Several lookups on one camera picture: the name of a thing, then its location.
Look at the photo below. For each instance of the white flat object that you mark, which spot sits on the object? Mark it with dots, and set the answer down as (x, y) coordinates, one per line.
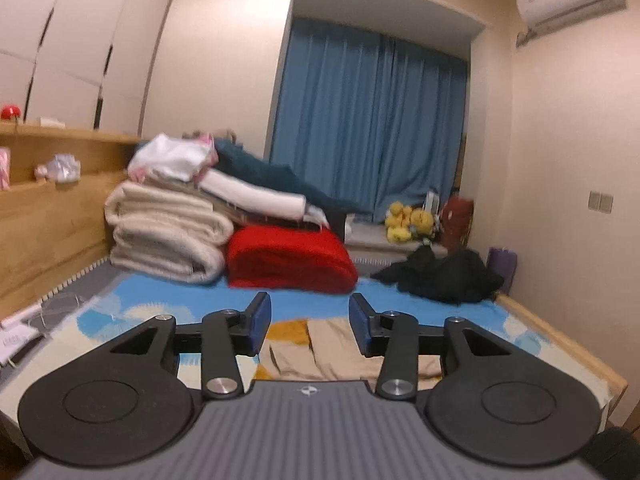
(22, 315)

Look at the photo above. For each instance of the wall switch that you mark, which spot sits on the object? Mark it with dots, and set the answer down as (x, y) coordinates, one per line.
(600, 201)

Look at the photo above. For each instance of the dark dotted folded cloth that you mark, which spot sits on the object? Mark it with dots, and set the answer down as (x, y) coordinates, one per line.
(235, 214)

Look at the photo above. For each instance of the pile of black clothes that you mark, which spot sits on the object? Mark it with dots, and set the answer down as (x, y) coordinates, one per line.
(450, 275)

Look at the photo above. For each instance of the wooden bed headboard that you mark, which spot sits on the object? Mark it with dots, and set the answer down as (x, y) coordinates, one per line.
(50, 225)

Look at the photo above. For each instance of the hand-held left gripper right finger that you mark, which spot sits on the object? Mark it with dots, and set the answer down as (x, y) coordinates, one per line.
(359, 325)

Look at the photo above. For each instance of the dark red bag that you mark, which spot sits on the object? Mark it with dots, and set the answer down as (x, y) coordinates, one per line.
(457, 222)

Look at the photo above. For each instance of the wooden bed frame rail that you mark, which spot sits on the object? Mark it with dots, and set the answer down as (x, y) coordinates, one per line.
(565, 345)

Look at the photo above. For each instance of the folded white quilt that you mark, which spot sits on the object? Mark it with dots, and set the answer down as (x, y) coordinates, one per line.
(160, 230)

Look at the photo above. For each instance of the small white appliance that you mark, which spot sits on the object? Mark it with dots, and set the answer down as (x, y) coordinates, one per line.
(432, 202)

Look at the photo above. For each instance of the blue curtain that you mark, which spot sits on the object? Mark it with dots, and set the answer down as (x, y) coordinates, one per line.
(370, 120)

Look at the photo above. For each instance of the blue patterned bed sheet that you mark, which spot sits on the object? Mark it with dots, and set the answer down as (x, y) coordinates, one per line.
(165, 305)

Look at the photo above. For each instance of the white papers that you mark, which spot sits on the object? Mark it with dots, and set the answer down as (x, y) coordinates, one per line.
(17, 342)

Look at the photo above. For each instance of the beige and yellow jacket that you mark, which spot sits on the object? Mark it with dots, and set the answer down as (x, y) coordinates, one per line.
(330, 350)

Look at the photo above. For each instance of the white crumpled plastic bag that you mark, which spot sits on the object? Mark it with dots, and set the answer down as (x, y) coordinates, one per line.
(57, 167)

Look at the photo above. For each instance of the white window sill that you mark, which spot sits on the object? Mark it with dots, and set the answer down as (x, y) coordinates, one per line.
(370, 242)

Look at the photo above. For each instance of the folded red blanket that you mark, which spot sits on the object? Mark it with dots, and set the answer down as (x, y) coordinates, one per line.
(285, 260)

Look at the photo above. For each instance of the pink and white cloth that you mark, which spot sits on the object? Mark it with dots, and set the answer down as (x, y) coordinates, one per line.
(165, 157)

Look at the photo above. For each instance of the white wardrobe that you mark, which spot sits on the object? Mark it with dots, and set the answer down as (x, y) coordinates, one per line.
(75, 25)

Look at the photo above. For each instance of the red round object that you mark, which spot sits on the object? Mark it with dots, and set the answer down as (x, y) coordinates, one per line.
(10, 111)

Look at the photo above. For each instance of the yellow plush toy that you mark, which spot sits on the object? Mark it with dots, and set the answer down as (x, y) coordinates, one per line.
(421, 220)
(397, 220)

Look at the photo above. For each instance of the tissue box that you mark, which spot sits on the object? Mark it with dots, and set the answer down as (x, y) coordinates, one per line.
(52, 121)

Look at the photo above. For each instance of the pink striped object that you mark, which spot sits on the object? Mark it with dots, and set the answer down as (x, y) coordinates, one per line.
(4, 167)

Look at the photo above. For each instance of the dark teal shark plush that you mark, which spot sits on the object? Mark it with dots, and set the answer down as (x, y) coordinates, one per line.
(270, 175)

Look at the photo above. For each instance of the purple box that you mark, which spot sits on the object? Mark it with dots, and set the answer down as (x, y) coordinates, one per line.
(502, 265)

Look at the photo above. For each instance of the folded white blanket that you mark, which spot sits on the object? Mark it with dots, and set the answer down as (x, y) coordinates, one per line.
(255, 200)

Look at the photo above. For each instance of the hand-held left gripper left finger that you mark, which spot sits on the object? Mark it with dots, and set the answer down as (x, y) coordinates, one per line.
(260, 322)

